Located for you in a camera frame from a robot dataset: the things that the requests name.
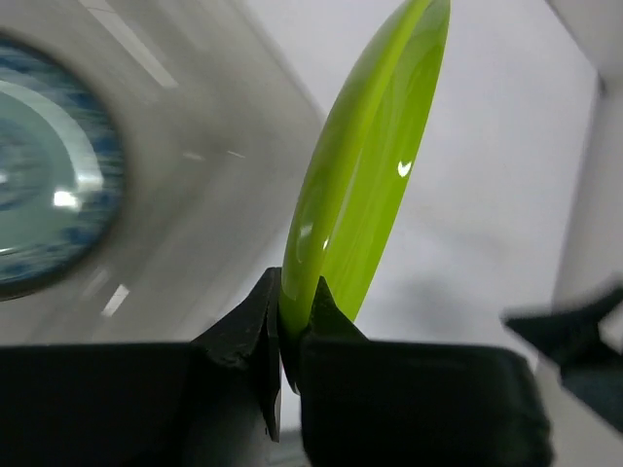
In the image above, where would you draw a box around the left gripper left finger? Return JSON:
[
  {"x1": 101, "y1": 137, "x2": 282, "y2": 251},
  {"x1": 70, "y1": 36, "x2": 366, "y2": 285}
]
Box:
[{"x1": 1, "y1": 268, "x2": 281, "y2": 466}]

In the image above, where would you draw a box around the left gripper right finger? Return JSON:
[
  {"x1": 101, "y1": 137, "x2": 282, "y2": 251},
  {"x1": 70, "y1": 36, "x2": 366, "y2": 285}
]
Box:
[{"x1": 297, "y1": 280, "x2": 553, "y2": 466}]

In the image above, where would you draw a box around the green plate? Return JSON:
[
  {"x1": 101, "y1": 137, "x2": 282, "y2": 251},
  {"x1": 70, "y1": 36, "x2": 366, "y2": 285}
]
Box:
[{"x1": 277, "y1": 0, "x2": 453, "y2": 395}]

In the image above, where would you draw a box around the blue patterned plate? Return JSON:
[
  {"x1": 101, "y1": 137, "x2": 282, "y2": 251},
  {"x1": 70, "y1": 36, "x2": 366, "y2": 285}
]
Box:
[{"x1": 1, "y1": 30, "x2": 129, "y2": 301}]

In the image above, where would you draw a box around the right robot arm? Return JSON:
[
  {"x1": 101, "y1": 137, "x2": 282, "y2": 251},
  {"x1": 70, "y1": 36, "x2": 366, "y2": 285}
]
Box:
[{"x1": 502, "y1": 1, "x2": 622, "y2": 431}]

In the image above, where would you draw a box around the clear plastic bin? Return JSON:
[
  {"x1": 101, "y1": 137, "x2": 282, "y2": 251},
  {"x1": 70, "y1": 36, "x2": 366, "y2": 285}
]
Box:
[{"x1": 1, "y1": 1, "x2": 321, "y2": 345}]

